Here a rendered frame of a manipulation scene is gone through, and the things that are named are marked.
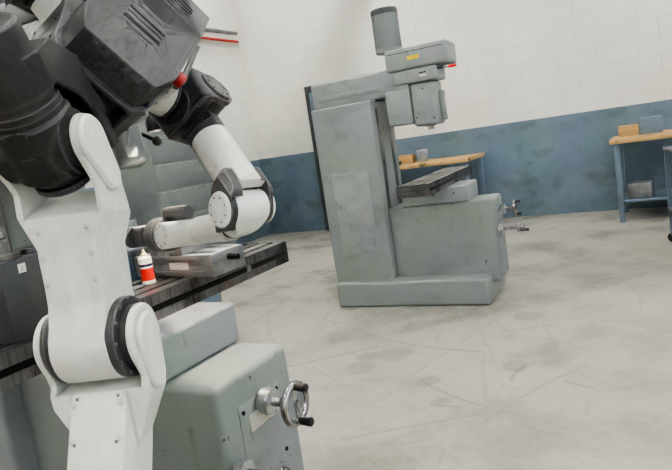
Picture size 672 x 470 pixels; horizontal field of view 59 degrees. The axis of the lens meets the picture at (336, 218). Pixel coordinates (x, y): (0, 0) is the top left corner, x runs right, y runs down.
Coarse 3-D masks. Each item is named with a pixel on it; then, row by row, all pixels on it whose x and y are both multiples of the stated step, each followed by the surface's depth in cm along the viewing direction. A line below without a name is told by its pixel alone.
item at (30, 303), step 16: (0, 256) 139; (16, 256) 141; (32, 256) 143; (0, 272) 134; (16, 272) 138; (32, 272) 142; (0, 288) 135; (16, 288) 138; (32, 288) 142; (0, 304) 136; (16, 304) 138; (32, 304) 142; (0, 320) 137; (16, 320) 137; (32, 320) 141; (0, 336) 138; (16, 336) 137
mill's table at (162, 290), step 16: (256, 256) 211; (272, 256) 220; (240, 272) 203; (256, 272) 211; (144, 288) 178; (160, 288) 174; (176, 288) 177; (192, 288) 182; (208, 288) 188; (224, 288) 195; (160, 304) 170; (176, 304) 176; (192, 304) 182; (32, 336) 143; (0, 352) 131; (16, 352) 133; (32, 352) 136; (0, 368) 129; (16, 368) 132; (32, 368) 136; (0, 384) 129; (16, 384) 132
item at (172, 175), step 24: (144, 120) 649; (144, 144) 653; (168, 144) 676; (144, 168) 660; (168, 168) 674; (192, 168) 708; (144, 192) 666; (168, 192) 670; (192, 192) 705; (144, 216) 673
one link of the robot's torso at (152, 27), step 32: (32, 0) 115; (64, 0) 112; (96, 0) 103; (128, 0) 109; (160, 0) 115; (32, 32) 117; (64, 32) 104; (96, 32) 101; (128, 32) 106; (160, 32) 112; (192, 32) 119; (96, 64) 104; (128, 64) 104; (160, 64) 110; (192, 64) 130; (128, 96) 108; (160, 96) 119; (128, 128) 123
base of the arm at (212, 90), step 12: (192, 72) 133; (192, 84) 131; (204, 84) 132; (216, 84) 136; (192, 96) 131; (204, 96) 130; (216, 96) 132; (228, 96) 136; (180, 108) 132; (192, 108) 131; (204, 108) 132; (156, 120) 135; (168, 120) 133; (180, 120) 131; (192, 120) 133; (168, 132) 133; (180, 132) 134
